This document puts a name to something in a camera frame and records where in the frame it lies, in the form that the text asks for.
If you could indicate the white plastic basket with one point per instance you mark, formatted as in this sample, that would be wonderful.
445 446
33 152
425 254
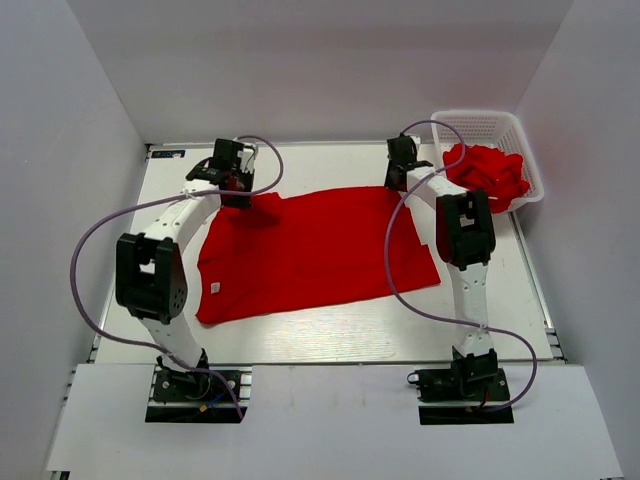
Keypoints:
501 130

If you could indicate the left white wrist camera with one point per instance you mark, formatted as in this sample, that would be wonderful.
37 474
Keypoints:
248 156

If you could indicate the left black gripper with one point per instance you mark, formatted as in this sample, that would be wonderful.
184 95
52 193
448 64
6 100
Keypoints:
243 202

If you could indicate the black table label sticker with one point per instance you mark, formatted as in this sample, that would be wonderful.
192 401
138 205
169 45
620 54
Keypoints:
167 154

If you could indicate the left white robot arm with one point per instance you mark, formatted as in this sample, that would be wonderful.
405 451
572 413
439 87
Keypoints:
150 276

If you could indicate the red t shirts pile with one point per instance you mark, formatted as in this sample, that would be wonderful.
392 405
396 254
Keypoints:
500 175

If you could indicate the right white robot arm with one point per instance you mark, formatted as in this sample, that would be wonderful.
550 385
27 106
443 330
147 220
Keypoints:
465 240

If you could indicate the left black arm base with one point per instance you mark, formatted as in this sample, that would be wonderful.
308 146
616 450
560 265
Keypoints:
172 400

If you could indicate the red t shirt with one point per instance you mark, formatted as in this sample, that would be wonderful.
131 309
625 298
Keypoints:
324 248

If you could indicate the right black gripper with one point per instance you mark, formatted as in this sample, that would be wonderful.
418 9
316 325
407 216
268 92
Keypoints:
390 180

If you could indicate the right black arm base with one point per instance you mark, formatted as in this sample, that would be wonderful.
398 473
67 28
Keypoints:
443 400

